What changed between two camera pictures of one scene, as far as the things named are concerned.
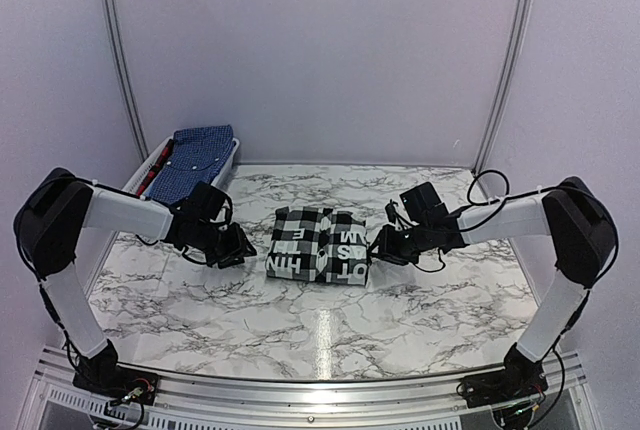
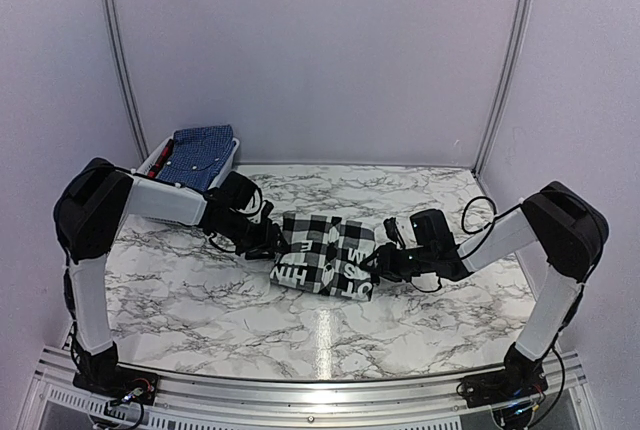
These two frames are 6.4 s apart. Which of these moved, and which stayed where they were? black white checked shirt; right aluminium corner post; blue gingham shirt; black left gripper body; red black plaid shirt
Moved: black left gripper body; black white checked shirt
Stayed: blue gingham shirt; red black plaid shirt; right aluminium corner post
